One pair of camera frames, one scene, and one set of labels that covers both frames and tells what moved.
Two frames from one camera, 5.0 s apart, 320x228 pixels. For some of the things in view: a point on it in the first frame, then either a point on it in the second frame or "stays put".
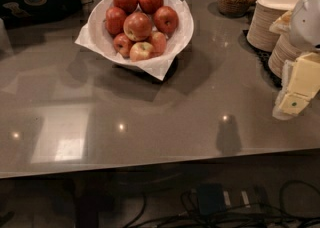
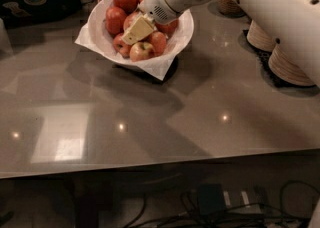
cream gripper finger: (306, 75) to (140, 26)
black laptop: (38, 3) stays put
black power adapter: (211, 198) stays put
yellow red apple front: (140, 51) stays put
